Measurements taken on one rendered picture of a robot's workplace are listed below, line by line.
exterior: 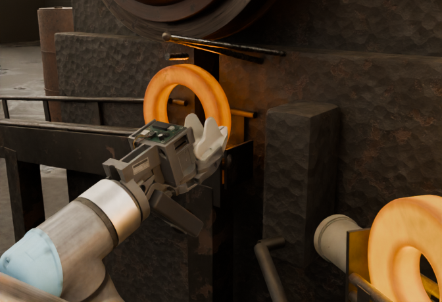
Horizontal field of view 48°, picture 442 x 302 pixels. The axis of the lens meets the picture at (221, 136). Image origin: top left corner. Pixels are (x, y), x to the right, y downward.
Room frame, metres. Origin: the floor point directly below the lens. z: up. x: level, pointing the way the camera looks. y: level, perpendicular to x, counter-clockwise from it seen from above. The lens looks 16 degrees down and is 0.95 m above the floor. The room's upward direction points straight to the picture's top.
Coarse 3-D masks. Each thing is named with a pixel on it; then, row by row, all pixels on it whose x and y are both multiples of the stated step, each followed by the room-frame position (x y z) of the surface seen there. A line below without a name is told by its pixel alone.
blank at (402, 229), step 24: (384, 216) 0.44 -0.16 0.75; (408, 216) 0.41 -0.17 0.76; (432, 216) 0.38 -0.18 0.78; (384, 240) 0.44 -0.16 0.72; (408, 240) 0.41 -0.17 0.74; (432, 240) 0.38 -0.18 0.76; (384, 264) 0.44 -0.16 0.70; (408, 264) 0.43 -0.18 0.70; (432, 264) 0.38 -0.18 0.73; (384, 288) 0.43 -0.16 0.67; (408, 288) 0.42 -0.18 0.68
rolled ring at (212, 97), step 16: (192, 64) 0.86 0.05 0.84; (160, 80) 0.87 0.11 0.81; (176, 80) 0.85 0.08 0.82; (192, 80) 0.82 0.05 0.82; (208, 80) 0.82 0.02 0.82; (160, 96) 0.88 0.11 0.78; (208, 96) 0.80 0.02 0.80; (224, 96) 0.82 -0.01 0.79; (144, 112) 0.90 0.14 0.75; (160, 112) 0.89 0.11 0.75; (208, 112) 0.80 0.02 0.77; (224, 112) 0.80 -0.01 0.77
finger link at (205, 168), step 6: (216, 150) 0.67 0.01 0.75; (210, 156) 0.66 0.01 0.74; (216, 156) 0.66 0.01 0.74; (222, 156) 0.68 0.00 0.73; (198, 162) 0.65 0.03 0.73; (204, 162) 0.64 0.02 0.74; (210, 162) 0.64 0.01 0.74; (216, 162) 0.65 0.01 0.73; (198, 168) 0.63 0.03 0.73; (204, 168) 0.63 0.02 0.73; (210, 168) 0.64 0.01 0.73; (216, 168) 0.65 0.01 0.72; (198, 174) 0.63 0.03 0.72; (204, 174) 0.63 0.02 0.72; (210, 174) 0.64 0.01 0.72; (192, 180) 0.63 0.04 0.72; (198, 180) 0.62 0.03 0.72
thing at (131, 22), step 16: (112, 0) 0.91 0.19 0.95; (224, 0) 0.75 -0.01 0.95; (240, 0) 0.73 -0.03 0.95; (256, 0) 0.76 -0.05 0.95; (128, 16) 0.89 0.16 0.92; (208, 16) 0.77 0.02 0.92; (224, 16) 0.75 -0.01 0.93; (240, 16) 0.78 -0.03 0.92; (144, 32) 0.86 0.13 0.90; (160, 32) 0.84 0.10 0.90; (176, 32) 0.81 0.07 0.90; (192, 32) 0.79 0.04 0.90; (208, 32) 0.77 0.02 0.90
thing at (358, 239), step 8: (352, 232) 0.47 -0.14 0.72; (360, 232) 0.47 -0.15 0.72; (368, 232) 0.47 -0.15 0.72; (352, 240) 0.46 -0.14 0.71; (360, 240) 0.47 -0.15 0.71; (352, 248) 0.46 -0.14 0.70; (360, 248) 0.47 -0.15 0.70; (352, 256) 0.46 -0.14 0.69; (360, 256) 0.47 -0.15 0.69; (352, 264) 0.46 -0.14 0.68; (360, 264) 0.46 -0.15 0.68; (352, 272) 0.46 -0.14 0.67; (360, 272) 0.46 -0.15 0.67; (368, 272) 0.47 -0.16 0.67; (368, 280) 0.47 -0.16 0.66; (352, 288) 0.46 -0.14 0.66
